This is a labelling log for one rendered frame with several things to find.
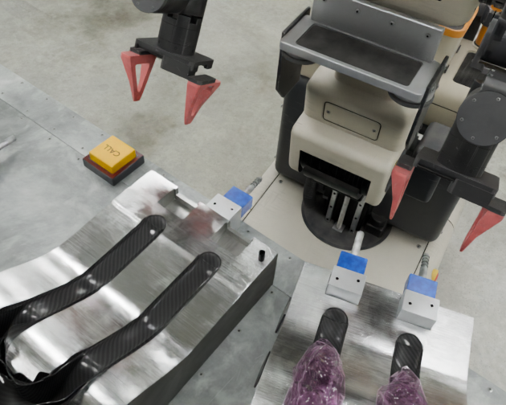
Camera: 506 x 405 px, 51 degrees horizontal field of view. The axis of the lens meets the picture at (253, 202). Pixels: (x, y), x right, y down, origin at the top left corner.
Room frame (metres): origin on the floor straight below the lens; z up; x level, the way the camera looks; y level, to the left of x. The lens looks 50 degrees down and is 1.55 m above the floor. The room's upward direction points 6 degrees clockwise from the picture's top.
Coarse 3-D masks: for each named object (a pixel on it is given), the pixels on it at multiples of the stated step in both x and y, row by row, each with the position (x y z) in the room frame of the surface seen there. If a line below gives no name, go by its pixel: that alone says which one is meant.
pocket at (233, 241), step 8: (224, 224) 0.50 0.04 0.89; (216, 232) 0.48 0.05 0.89; (224, 232) 0.50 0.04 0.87; (232, 232) 0.50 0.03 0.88; (216, 240) 0.48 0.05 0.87; (224, 240) 0.49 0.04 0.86; (232, 240) 0.49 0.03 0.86; (240, 240) 0.49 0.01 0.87; (248, 240) 0.48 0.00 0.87; (232, 248) 0.47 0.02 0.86; (240, 248) 0.48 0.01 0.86
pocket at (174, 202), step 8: (176, 192) 0.56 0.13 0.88; (160, 200) 0.53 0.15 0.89; (168, 200) 0.55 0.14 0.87; (176, 200) 0.56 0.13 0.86; (184, 200) 0.55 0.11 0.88; (168, 208) 0.54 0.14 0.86; (176, 208) 0.54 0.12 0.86; (184, 208) 0.54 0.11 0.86; (192, 208) 0.54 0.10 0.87; (184, 216) 0.53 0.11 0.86
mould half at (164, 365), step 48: (144, 192) 0.55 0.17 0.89; (96, 240) 0.45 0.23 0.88; (192, 240) 0.46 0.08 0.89; (0, 288) 0.33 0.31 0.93; (48, 288) 0.35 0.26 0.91; (144, 288) 0.38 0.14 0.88; (240, 288) 0.39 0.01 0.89; (48, 336) 0.27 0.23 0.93; (96, 336) 0.29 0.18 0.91; (192, 336) 0.31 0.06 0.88; (96, 384) 0.22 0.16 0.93; (144, 384) 0.23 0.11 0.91
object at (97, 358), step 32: (160, 224) 0.49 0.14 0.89; (128, 256) 0.43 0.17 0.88; (64, 288) 0.36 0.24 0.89; (96, 288) 0.37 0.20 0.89; (192, 288) 0.39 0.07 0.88; (0, 320) 0.29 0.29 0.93; (32, 320) 0.30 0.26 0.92; (160, 320) 0.33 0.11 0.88; (0, 352) 0.24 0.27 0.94; (96, 352) 0.27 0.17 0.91; (128, 352) 0.28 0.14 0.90; (0, 384) 0.23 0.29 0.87; (32, 384) 0.21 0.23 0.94; (64, 384) 0.23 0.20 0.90
